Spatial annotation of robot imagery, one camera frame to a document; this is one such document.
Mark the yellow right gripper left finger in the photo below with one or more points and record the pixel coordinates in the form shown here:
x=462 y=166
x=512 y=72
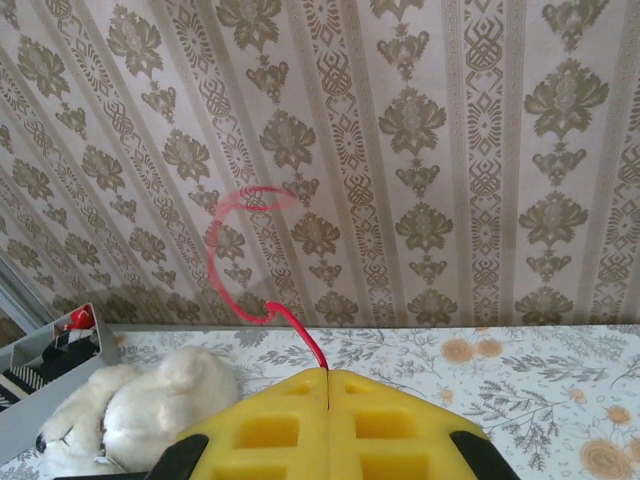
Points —
x=280 y=405

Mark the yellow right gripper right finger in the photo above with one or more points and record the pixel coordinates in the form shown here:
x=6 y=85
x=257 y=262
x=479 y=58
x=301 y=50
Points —
x=390 y=405

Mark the white plush toy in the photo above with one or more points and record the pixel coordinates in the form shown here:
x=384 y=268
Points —
x=165 y=400

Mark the grey compartment organizer tray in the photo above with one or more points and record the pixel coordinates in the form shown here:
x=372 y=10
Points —
x=60 y=390

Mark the aluminium left frame post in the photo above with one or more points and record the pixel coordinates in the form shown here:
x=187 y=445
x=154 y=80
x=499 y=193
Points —
x=15 y=300

